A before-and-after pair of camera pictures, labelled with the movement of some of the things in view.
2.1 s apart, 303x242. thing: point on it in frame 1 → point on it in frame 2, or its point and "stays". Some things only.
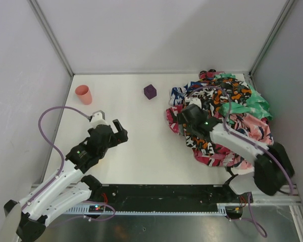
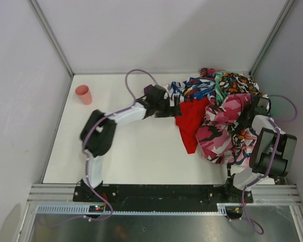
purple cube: [150, 92] stays
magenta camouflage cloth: [220, 157] → [215, 143]
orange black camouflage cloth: [213, 96] → [231, 83]
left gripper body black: [113, 137] → [171, 108]
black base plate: [163, 197] stays
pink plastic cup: [84, 94] stays
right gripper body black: [183, 117] → [254, 111]
